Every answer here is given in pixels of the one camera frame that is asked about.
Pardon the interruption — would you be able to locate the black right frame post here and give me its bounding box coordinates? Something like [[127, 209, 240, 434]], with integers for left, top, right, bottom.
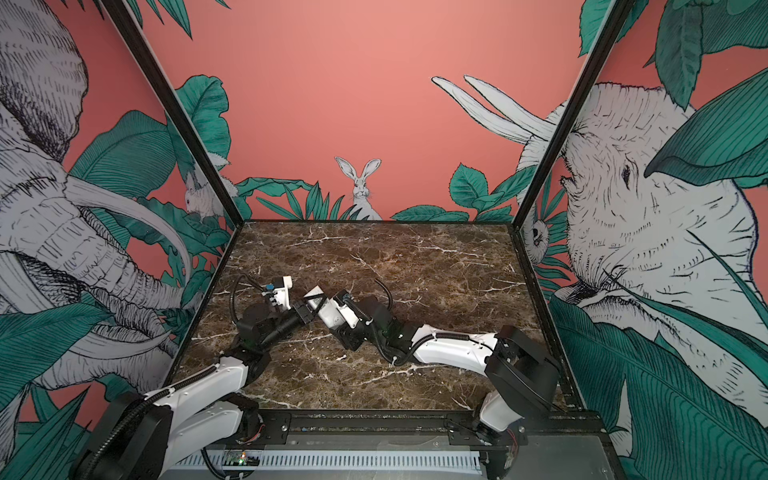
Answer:
[[512, 0, 635, 231]]

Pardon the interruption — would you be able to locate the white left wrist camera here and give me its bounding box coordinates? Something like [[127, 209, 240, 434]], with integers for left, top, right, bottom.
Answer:
[[262, 276, 293, 312]]

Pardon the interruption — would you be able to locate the white ventilated strip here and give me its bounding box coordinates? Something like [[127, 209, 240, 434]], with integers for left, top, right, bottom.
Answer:
[[208, 450, 483, 474]]

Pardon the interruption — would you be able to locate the black front mounting rail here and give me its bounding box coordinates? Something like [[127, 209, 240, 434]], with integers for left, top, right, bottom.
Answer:
[[221, 409, 608, 448]]

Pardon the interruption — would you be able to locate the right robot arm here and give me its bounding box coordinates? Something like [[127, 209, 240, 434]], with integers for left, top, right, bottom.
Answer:
[[318, 290, 561, 437]]

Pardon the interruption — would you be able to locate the black frame post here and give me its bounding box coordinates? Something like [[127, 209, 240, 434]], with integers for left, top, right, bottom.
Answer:
[[512, 0, 635, 231], [101, 1, 245, 229]]

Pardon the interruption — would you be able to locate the white remote control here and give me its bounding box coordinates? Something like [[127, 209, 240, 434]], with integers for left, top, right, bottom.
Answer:
[[309, 286, 344, 334]]

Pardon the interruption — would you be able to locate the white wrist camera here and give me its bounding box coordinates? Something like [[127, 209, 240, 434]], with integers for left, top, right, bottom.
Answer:
[[332, 289, 360, 329], [262, 276, 293, 312]]

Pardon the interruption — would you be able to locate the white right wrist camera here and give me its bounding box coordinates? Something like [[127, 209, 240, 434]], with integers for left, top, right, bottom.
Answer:
[[332, 289, 360, 329]]

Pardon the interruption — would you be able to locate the small circuit board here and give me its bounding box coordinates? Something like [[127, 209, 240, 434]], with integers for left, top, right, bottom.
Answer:
[[221, 450, 261, 469]]

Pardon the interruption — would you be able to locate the black left frame post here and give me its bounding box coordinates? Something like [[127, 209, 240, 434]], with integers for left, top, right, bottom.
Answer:
[[101, 1, 245, 229]]

